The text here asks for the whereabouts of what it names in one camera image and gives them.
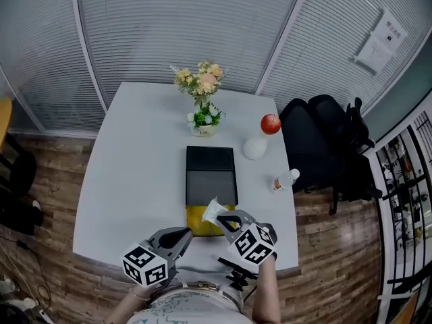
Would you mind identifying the white printed paper sheet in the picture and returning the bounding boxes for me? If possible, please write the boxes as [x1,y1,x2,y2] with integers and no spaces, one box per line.
[352,34,394,77]

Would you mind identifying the white paper sign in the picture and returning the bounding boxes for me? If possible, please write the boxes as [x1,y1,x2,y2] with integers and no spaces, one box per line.
[373,8,408,52]

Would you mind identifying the black office chair with headrest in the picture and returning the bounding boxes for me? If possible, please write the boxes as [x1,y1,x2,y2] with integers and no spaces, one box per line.
[307,94,384,215]

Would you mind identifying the round wooden table black base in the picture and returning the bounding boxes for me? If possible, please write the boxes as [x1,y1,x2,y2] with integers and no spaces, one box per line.
[0,97,38,198]

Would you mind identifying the red apple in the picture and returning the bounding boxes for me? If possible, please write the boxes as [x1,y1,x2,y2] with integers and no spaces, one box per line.
[260,113,282,136]

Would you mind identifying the person's left forearm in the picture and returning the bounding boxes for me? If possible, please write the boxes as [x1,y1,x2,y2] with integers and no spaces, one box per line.
[104,283,159,324]

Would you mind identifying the person's right forearm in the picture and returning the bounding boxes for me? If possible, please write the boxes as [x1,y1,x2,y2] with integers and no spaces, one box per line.
[251,256,283,324]

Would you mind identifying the small potted green plant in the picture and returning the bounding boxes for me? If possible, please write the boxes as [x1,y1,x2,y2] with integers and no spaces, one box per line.
[187,102,226,138]

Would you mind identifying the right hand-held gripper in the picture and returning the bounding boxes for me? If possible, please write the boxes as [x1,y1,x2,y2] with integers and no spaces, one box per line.
[216,209,278,266]

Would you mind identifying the white shelf black grid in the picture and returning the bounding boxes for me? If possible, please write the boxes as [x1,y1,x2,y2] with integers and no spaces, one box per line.
[362,106,432,324]

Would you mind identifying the small white packet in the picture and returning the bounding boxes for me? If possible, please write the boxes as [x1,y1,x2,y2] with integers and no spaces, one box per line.
[200,196,234,225]

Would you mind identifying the black cable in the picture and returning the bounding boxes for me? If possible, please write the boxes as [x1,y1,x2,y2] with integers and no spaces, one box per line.
[0,236,51,312]

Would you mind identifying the orange chair white frame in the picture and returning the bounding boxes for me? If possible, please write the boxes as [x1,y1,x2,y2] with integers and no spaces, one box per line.
[393,288,423,324]

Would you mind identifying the black waist-mounted device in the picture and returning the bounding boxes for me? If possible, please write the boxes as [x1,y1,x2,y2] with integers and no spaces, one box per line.
[217,255,259,292]

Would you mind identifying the white round vase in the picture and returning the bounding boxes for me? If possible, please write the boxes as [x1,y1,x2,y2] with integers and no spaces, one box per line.
[243,137,269,161]

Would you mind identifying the person's white printed shirt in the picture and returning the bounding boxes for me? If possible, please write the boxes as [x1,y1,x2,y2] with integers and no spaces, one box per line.
[126,268,254,324]

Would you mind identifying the black mesh office chair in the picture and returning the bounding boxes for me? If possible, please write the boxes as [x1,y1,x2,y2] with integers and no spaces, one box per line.
[279,98,342,195]

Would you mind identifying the peach flower bouquet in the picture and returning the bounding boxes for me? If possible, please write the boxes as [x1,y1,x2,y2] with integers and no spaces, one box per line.
[169,60,227,109]

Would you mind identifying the black box yellow drawer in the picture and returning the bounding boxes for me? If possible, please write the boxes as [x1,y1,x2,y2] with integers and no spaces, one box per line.
[184,145,240,238]

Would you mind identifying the clear bottle red label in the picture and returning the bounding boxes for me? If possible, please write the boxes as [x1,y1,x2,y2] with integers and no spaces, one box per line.
[269,168,301,194]

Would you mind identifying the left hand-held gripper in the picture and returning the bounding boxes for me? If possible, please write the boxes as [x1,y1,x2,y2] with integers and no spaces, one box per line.
[121,227,194,287]

